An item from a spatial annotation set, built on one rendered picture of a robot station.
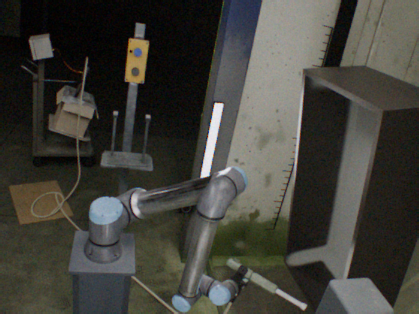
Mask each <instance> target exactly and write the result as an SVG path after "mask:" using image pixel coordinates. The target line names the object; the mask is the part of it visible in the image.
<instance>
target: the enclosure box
mask: <svg viewBox="0 0 419 314"><path fill-rule="evenodd" d="M300 97H301V103H300V110H299V124H298V132H297V140H296V160H295V168H294V176H293V189H292V197H291V204H290V213H289V218H288V226H287V240H286V247H285V254H284V262H285V264H286V267H287V268H288V269H289V271H290V273H291V274H292V276H293V279H294V280H295V281H296V282H297V285H298V287H299V288H300V289H301V291H302V294H303V295H304V296H305V297H306V299H307V300H306V301H307V302H308V303H309V304H310V306H311V309H312V310H313V311H314V314H315V312H316V309H317V308H318V306H319V303H320V301H321V300H322V297H323V295H324V293H325V290H326V289H327V287H328V284H329V282H331V281H332V280H336V279H353V278H369V279H371V281H372V282H373V283H374V286H376V287H377V289H378V290H379V292H380V293H382V296H383V297H385V300H387V301H388V303H389V304H390V306H391V307H394V304H395V301H396V299H397V296H398V294H399V291H400V288H401V285H402V283H403V279H404V277H405V275H406V272H407V269H408V266H409V263H410V261H411V258H412V255H413V252H414V250H415V245H416V242H417V239H418V236H419V87H416V86H414V85H413V84H409V83H407V82H405V81H402V80H399V79H398V78H394V77H393V76H390V75H387V74H384V73H381V72H379V71H377V70H374V69H372V68H369V67H366V66H361V65H359V66H351V67H326V68H322V67H317V68H308V69H303V75H302V89H301V96H300Z"/></svg>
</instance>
